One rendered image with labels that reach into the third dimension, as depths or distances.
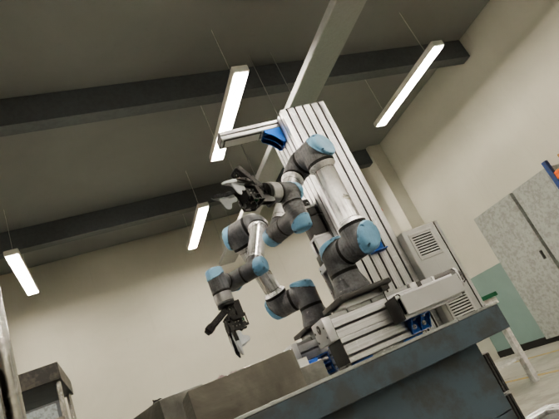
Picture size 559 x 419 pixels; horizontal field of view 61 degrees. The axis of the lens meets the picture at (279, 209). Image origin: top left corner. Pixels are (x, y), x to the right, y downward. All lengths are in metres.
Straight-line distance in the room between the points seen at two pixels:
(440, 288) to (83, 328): 7.26
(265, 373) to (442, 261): 1.58
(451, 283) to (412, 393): 1.26
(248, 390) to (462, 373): 0.30
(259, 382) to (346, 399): 0.19
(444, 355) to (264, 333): 8.15
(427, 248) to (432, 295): 0.43
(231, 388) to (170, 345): 7.75
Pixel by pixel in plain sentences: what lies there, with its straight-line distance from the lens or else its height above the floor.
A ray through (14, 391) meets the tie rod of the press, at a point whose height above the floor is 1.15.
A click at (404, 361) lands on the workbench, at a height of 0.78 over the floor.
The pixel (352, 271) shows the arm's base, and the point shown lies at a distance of 1.88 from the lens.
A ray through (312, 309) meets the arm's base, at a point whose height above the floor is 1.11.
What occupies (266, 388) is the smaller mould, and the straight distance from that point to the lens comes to 0.76.
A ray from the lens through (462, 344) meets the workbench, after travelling 0.69.
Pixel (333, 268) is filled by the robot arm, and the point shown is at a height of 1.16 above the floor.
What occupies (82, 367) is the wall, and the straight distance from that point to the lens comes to 8.45.
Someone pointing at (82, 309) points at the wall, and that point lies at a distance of 8.67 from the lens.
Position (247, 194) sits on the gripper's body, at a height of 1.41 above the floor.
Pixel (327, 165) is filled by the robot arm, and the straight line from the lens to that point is 1.93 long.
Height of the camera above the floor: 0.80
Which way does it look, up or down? 20 degrees up
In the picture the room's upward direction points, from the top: 24 degrees counter-clockwise
